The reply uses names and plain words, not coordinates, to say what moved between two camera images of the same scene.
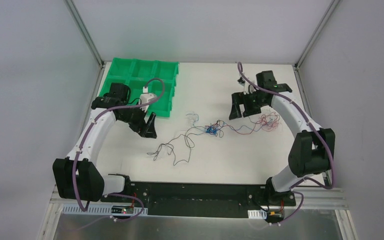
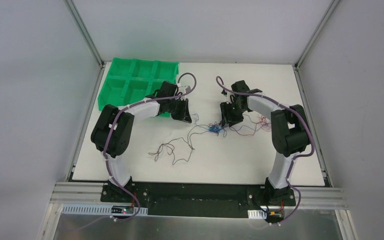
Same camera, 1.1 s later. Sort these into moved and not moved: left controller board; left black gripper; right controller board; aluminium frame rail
Moved: left black gripper
Not moved: aluminium frame rail; left controller board; right controller board
